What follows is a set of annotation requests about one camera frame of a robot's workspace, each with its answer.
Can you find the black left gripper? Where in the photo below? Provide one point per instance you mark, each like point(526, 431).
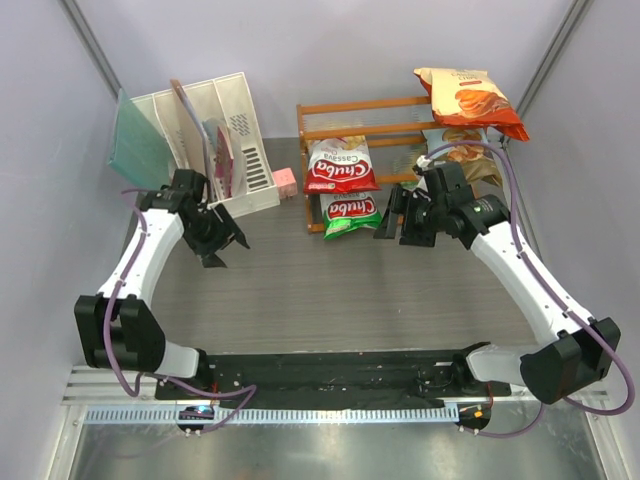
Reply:
point(207, 251)

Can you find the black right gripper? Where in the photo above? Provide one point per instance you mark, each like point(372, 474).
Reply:
point(411, 236)

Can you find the green Chuba bag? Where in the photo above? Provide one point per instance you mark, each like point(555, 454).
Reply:
point(409, 185)
point(344, 213)

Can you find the red Chuba chips bag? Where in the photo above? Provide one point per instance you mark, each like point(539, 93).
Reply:
point(339, 166)

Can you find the light blue cassava chips bag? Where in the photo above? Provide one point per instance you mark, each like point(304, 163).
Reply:
point(476, 161)

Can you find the beige orange cassava chips bag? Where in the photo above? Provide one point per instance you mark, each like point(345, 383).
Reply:
point(470, 98)

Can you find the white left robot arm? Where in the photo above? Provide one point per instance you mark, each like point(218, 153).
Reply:
point(116, 326)

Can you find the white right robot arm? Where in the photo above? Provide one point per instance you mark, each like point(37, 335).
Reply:
point(573, 349)

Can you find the orange wooden shelf rack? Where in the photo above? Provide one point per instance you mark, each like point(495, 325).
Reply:
point(393, 129)

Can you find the pink patterned booklet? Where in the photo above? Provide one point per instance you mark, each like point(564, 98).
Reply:
point(229, 159)

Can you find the small pink box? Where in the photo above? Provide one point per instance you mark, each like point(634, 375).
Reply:
point(286, 183)

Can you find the brown flat board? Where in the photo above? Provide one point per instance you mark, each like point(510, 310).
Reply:
point(194, 104)

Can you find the cream plastic file organizer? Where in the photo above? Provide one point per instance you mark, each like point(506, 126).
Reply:
point(233, 105)

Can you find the teal green folder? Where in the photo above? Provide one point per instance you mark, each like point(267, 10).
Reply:
point(140, 151)

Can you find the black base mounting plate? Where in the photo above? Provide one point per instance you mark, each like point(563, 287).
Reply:
point(352, 380)

